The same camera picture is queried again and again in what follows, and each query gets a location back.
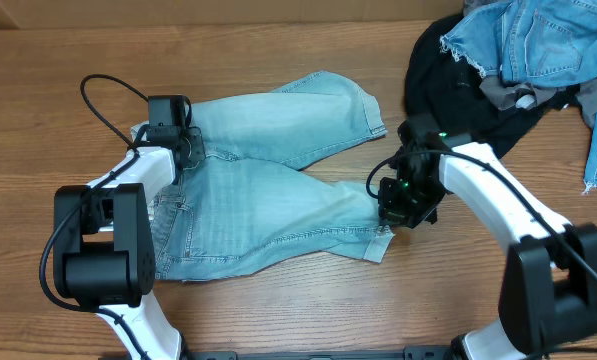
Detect light blue denim shorts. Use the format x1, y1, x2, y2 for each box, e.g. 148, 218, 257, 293
149, 71, 393, 281

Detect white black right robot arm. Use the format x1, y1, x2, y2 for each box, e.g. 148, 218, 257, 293
374, 114, 597, 360

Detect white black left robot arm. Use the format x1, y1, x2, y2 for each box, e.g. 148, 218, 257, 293
50, 95, 204, 359

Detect black garment with patterned lining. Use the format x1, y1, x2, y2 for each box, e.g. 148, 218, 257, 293
398, 14, 579, 158

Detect grey cloth garment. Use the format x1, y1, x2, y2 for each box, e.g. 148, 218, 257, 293
480, 76, 597, 128

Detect blue frayed denim jeans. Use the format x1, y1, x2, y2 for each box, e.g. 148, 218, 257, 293
440, 0, 597, 189

